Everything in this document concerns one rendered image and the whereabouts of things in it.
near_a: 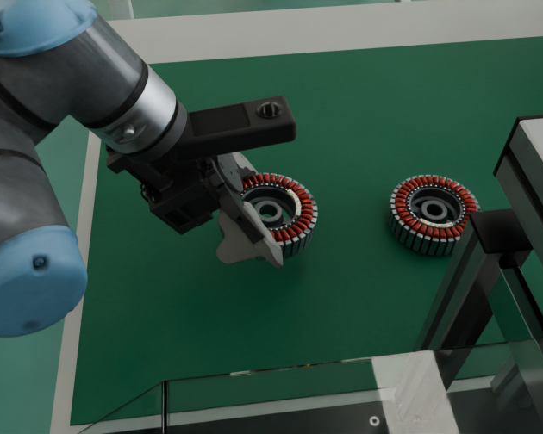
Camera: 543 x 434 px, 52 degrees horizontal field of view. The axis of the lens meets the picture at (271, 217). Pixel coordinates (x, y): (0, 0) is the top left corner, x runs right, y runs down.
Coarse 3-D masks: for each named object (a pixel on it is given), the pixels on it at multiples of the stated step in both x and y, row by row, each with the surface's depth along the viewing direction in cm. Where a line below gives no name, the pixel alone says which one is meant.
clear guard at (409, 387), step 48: (192, 384) 26; (240, 384) 26; (288, 384) 26; (336, 384) 26; (384, 384) 26; (432, 384) 26; (480, 384) 26; (528, 384) 26; (96, 432) 28; (144, 432) 26; (192, 432) 25; (240, 432) 25; (288, 432) 25; (336, 432) 25; (384, 432) 25; (432, 432) 25; (480, 432) 25; (528, 432) 25
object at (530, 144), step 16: (512, 128) 31; (528, 128) 30; (512, 144) 31; (528, 144) 30; (512, 160) 32; (528, 160) 30; (496, 176) 34; (512, 176) 32; (528, 176) 30; (512, 192) 32; (528, 192) 30; (528, 208) 30; (528, 224) 30
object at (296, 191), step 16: (256, 176) 66; (272, 176) 66; (240, 192) 64; (256, 192) 66; (272, 192) 66; (288, 192) 65; (304, 192) 65; (256, 208) 64; (272, 208) 65; (288, 208) 66; (304, 208) 63; (272, 224) 63; (288, 224) 62; (304, 224) 62; (288, 240) 60; (304, 240) 62; (288, 256) 62
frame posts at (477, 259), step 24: (480, 216) 34; (504, 216) 34; (480, 240) 33; (504, 240) 33; (528, 240) 33; (456, 264) 37; (480, 264) 34; (456, 288) 38; (480, 288) 36; (432, 312) 43; (456, 312) 38; (480, 312) 38; (432, 336) 45; (456, 336) 41
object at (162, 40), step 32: (448, 0) 109; (480, 0) 109; (512, 0) 109; (128, 32) 102; (160, 32) 102; (192, 32) 102; (224, 32) 102; (256, 32) 102; (288, 32) 102; (320, 32) 102; (352, 32) 102; (384, 32) 102; (416, 32) 102; (448, 32) 102; (480, 32) 102; (512, 32) 102; (96, 160) 81; (64, 352) 61; (64, 384) 59; (64, 416) 57
